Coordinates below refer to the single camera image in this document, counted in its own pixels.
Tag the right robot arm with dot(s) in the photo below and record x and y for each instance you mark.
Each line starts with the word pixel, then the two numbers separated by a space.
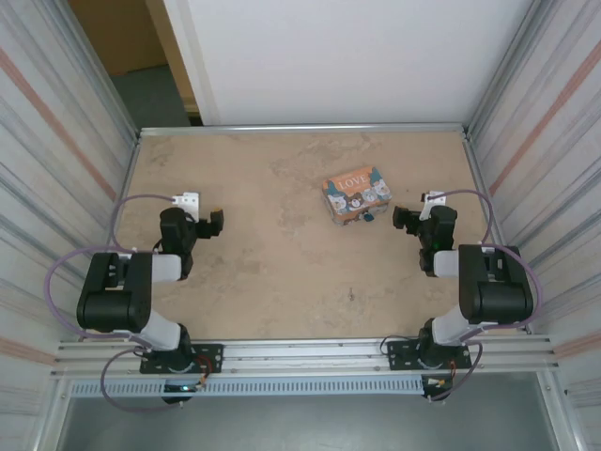
pixel 497 291

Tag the black base electronics module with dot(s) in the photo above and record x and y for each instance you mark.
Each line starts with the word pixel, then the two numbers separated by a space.
pixel 178 399
pixel 434 391

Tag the aluminium mounting rail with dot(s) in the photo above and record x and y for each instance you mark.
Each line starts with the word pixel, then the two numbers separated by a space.
pixel 305 357

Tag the aluminium frame post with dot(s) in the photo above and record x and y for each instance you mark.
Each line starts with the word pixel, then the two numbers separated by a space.
pixel 103 75
pixel 504 66

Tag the orange LOVE bear tin box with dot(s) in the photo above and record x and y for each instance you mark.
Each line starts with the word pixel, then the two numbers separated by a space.
pixel 354 188

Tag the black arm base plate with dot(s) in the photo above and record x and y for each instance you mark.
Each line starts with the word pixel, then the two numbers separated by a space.
pixel 399 351
pixel 211 352

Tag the aluminium table end bar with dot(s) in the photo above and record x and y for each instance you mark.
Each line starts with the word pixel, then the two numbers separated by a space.
pixel 300 128

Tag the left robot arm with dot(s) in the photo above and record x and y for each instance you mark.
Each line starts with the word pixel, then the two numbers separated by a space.
pixel 112 300

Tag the translucent corrugated side panel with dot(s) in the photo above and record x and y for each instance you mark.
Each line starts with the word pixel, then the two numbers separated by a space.
pixel 563 141
pixel 37 141

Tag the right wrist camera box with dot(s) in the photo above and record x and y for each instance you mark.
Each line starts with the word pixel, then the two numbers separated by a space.
pixel 429 204

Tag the aluminium table side bar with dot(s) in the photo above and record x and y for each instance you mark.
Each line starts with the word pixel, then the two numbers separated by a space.
pixel 473 164
pixel 127 170

